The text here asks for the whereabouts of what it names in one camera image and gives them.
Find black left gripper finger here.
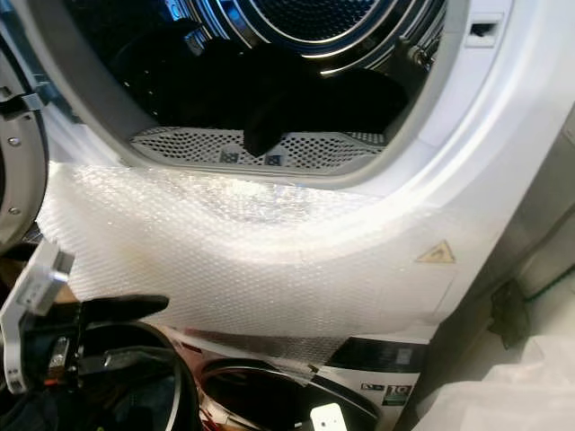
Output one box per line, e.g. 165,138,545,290
81,294,171,326
77,347,177,380

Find black clothes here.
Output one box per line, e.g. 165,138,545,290
106,18,411,159

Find clear bubble wrap sheet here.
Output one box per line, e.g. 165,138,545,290
39,162,515,344

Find grey round dryer door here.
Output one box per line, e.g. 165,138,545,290
0,0,51,254

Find small white tag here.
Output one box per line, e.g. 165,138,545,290
309,402,350,431

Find grey mesh lint filter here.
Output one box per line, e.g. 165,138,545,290
128,126,387,174

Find yellow triangle warning sticker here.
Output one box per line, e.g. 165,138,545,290
415,240,456,265

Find steel dryer drum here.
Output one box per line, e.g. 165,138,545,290
65,0,452,145

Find white plastic bag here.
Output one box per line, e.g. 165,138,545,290
409,336,575,431

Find white tumble dryer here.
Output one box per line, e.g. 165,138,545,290
43,0,575,342

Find dark bracket on wall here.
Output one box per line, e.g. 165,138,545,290
488,279,534,350

